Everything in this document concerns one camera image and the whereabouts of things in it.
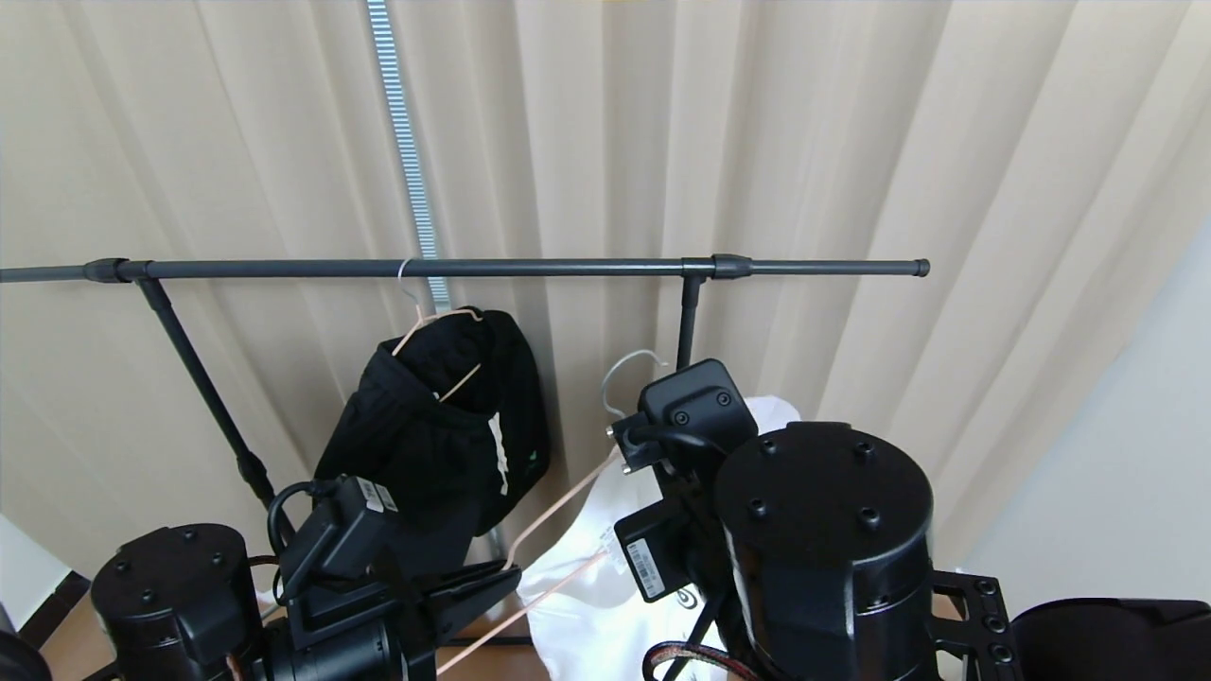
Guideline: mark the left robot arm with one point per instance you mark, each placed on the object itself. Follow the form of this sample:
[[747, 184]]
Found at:
[[175, 605]]

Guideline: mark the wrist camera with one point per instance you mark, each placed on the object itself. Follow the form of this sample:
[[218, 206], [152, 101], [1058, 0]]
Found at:
[[341, 534], [695, 407]]

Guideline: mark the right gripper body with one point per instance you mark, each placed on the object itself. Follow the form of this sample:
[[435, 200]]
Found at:
[[676, 558]]

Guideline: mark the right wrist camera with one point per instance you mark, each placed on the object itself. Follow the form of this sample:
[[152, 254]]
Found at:
[[695, 407]]

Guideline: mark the white printed T-shirt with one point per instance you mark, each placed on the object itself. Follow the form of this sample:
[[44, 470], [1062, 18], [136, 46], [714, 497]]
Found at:
[[587, 624]]

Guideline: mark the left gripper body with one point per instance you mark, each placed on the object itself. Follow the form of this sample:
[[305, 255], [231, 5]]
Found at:
[[350, 643]]

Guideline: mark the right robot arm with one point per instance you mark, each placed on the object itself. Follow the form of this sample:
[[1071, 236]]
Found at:
[[823, 539]]

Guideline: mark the black clothes rack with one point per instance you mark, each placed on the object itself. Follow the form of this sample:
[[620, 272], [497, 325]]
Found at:
[[568, 268]]

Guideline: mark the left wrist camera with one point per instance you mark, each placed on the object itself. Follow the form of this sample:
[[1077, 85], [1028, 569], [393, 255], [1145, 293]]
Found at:
[[341, 534]]

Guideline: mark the pink clothes hanger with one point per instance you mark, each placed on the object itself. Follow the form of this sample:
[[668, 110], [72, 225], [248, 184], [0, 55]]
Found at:
[[409, 333], [558, 515]]

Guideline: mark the beige curtain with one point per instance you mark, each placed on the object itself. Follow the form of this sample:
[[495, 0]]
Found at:
[[851, 123]]

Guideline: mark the black shorts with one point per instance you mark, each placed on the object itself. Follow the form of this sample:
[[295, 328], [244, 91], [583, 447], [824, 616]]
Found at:
[[416, 445]]

